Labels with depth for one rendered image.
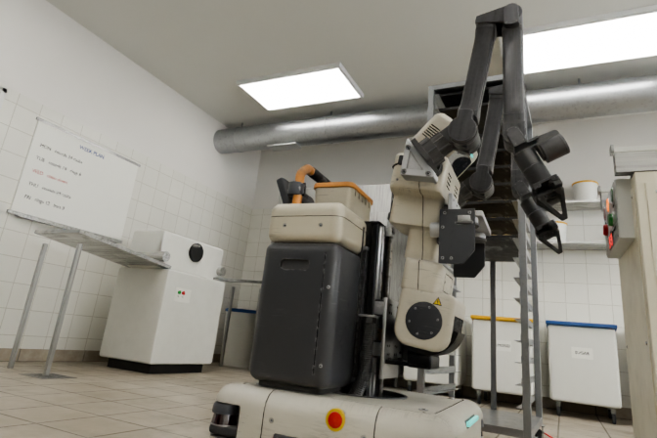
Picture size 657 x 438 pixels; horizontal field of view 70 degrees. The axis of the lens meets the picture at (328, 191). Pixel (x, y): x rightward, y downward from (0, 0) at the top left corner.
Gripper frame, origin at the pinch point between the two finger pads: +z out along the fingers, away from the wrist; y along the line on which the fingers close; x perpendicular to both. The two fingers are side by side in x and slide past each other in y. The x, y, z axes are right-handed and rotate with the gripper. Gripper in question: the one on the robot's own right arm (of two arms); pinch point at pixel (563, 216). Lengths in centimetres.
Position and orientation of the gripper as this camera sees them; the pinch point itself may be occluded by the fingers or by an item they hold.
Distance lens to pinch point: 129.0
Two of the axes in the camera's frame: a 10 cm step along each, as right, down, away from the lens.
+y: 4.0, 3.2, 8.6
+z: 3.1, 8.3, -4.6
